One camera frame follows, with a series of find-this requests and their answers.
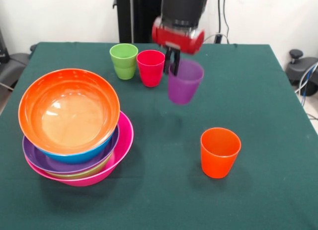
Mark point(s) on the black equipment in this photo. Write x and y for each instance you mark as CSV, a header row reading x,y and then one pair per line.
x,y
17,61

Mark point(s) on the orange cup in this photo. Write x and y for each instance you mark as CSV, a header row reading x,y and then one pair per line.
x,y
218,160

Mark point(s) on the green cup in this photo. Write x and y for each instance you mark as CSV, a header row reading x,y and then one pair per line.
x,y
125,73
123,51

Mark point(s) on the black plug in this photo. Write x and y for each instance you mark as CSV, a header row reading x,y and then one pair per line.
x,y
218,38

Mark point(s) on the red cup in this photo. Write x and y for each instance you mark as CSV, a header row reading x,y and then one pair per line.
x,y
150,71

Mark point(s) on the purple bowl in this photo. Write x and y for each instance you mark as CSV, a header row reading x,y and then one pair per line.
x,y
37,158

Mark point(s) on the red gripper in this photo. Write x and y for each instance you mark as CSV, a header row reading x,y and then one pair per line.
x,y
179,40

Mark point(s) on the purple cup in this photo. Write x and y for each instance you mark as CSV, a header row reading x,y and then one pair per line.
x,y
185,86

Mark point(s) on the blue bowl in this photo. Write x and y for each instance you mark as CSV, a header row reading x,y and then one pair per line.
x,y
82,156

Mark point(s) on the pink bowl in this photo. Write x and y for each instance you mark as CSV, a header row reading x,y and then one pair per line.
x,y
125,138

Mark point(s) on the green bowl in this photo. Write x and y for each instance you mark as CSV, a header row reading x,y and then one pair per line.
x,y
79,175

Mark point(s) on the orange bowl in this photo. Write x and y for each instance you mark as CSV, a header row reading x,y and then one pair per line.
x,y
69,110

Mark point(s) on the dark green tablecloth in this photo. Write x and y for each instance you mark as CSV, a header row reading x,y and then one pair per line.
x,y
261,190

